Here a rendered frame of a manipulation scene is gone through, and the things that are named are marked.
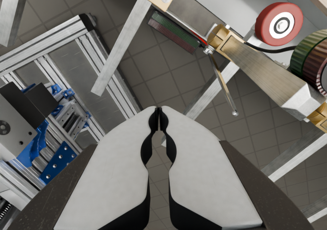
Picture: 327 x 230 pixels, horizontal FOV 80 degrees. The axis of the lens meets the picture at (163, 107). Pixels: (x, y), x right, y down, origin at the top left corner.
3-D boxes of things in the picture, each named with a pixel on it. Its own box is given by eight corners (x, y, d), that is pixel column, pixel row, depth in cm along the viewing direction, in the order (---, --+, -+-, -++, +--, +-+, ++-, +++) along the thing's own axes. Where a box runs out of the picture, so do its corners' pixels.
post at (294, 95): (211, 39, 63) (305, 125, 22) (203, 32, 62) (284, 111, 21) (219, 29, 62) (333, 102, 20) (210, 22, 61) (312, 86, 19)
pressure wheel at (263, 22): (257, 42, 51) (281, 54, 41) (234, 24, 48) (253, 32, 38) (282, 13, 47) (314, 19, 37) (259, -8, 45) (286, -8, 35)
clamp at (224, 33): (244, 69, 52) (252, 76, 47) (204, 40, 48) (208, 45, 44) (260, 51, 49) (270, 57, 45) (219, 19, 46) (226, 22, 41)
